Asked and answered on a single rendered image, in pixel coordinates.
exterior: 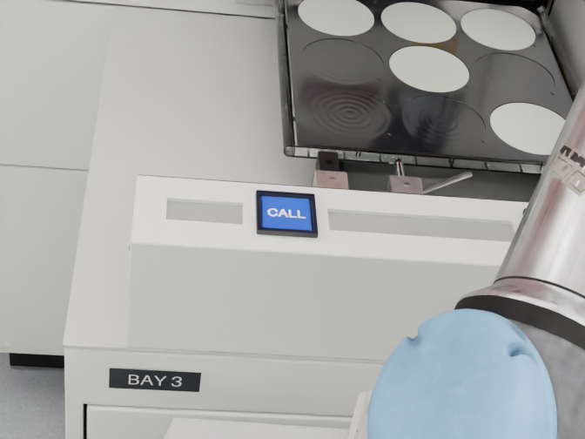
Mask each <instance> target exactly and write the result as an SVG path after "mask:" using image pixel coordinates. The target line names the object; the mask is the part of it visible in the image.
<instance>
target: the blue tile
mask: <svg viewBox="0 0 585 439"><path fill-rule="evenodd" d="M260 207H261V227H270V228H283V229H296V230H310V231H312V220H311V210H310V200H309V199H295V198H283V197H270V196H261V199H260Z"/></svg>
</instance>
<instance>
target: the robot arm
mask: <svg viewBox="0 0 585 439"><path fill-rule="evenodd" d="M367 438H368V439H585V78H584V79H583V82H582V85H581V87H580V90H579V91H578V93H577V95H576V98H575V101H574V103H573V105H572V107H571V109H570V111H569V114H568V116H567V118H566V121H565V123H564V125H563V127H562V129H561V132H560V134H559V136H558V139H557V140H556V142H555V146H554V148H553V150H552V152H551V154H550V156H549V158H548V162H547V164H546V165H545V167H544V170H543V172H542V174H541V177H540V179H539V181H538V183H537V186H536V188H535V190H534V193H533V195H532V197H531V199H530V201H529V203H528V206H527V209H526V211H525V213H524V214H523V216H522V219H521V222H520V224H519V226H518V228H517V230H516V232H515V235H514V237H513V239H512V242H511V244H510V246H509V248H508V251H507V253H506V255H505V258H504V260H503V262H502V263H501V267H500V269H499V271H498V274H497V275H496V277H495V279H494V283H493V285H492V286H489V287H484V288H482V289H478V290H475V291H473V292H470V293H467V294H464V295H462V296H461V297H460V299H459V300H458V302H457V304H456V306H455V308H454V310H451V311H447V312H445V313H441V314H437V315H435V316H434V317H432V318H430V319H428V320H426V321H424V322H423V323H421V324H420V325H419V326H418V335H417V336H415V337H414V338H413V339H412V338H411V337H408V336H407V337H405V338H404V339H403V340H402V341H401V342H400V343H399V344H398V346H397V347H396V348H395V349H394V351H393V352H392V353H391V354H390V356H389V357H388V359H387V361H386V363H385V364H384V366H383V368H382V370H381V371H380V374H379V376H378V379H377V381H376V383H375V386H374V389H373V393H372V397H371V401H370V405H369V410H368V418H367Z"/></svg>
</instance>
